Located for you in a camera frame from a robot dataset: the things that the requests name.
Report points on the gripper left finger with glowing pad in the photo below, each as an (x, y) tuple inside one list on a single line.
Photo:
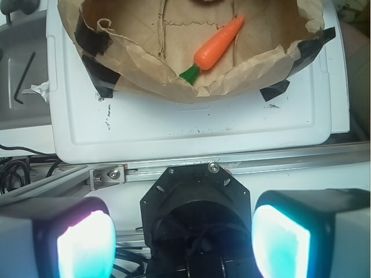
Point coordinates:
[(56, 237)]

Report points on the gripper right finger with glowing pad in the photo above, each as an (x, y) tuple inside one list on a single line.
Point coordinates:
[(312, 233)]

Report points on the white plastic tray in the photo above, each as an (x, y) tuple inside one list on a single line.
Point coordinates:
[(90, 129)]

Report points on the black tape strip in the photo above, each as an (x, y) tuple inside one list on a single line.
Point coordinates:
[(310, 49), (103, 78), (92, 42), (273, 91)]

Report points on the small crumpled white paper scrap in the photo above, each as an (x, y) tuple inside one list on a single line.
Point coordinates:
[(42, 90)]

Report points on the black hex key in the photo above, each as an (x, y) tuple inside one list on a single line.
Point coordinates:
[(23, 76)]

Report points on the orange toy carrot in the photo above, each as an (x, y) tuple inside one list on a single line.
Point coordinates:
[(213, 49)]

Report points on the brown paper bag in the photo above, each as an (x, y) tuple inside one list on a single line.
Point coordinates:
[(155, 41)]

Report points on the aluminium frame rail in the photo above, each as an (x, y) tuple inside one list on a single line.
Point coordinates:
[(345, 165)]

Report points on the metal corner bracket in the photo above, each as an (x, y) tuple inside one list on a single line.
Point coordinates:
[(106, 175)]

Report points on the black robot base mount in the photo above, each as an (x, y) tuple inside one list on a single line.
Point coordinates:
[(197, 223)]

